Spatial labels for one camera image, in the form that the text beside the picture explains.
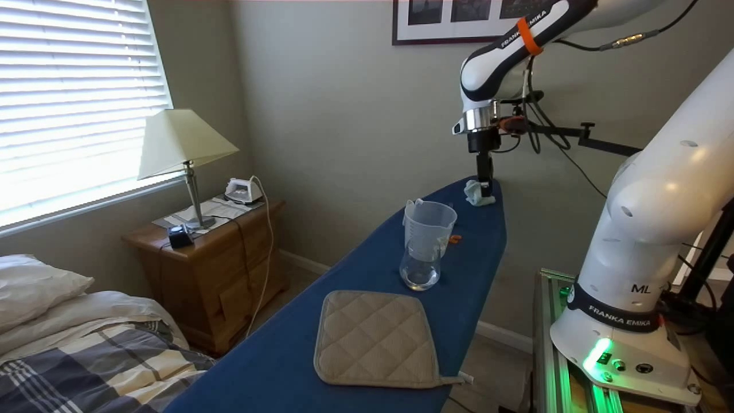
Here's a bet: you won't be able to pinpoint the light blue cloth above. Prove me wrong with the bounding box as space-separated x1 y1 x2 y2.
464 180 497 207

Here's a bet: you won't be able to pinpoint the clear plastic measuring cup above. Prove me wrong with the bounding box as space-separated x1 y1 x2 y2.
403 198 458 263

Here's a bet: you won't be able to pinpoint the black stand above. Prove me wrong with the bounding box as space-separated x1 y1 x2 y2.
529 122 643 157

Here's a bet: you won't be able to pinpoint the framed picture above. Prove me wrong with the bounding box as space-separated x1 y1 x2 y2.
392 0 552 46

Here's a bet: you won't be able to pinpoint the clear drinking glass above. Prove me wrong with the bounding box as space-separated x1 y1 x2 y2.
399 240 443 292

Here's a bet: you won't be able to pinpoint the ironing board with blue cover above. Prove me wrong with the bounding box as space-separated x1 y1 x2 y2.
163 176 507 413

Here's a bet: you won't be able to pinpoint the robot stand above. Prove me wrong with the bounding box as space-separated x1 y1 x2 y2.
532 268 734 413

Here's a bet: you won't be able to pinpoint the beige quilted pot holder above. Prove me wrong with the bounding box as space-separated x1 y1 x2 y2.
313 290 474 390

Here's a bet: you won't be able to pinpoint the white clothes iron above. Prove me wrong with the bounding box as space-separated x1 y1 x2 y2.
224 177 264 205

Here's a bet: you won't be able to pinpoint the papers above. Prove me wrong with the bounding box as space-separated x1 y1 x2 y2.
151 197 255 233

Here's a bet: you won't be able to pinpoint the wooden nightstand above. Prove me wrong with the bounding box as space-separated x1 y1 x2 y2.
121 198 289 357

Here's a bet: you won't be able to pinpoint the table lamp with cream shade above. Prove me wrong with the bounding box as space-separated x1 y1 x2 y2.
137 108 240 231

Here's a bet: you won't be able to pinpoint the small black clock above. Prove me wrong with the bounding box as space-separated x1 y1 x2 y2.
167 224 195 250

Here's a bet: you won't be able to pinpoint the window with white blinds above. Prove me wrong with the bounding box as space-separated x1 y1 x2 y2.
0 0 174 236

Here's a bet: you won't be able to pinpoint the white duvet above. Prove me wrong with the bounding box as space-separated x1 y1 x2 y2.
0 290 190 365

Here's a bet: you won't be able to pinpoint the plaid blanket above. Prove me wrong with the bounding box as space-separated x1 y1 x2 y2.
0 320 217 413

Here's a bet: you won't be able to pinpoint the white pillow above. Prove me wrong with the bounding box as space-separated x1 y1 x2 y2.
0 254 96 334

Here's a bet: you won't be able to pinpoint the white cable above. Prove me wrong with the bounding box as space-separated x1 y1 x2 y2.
245 175 276 340

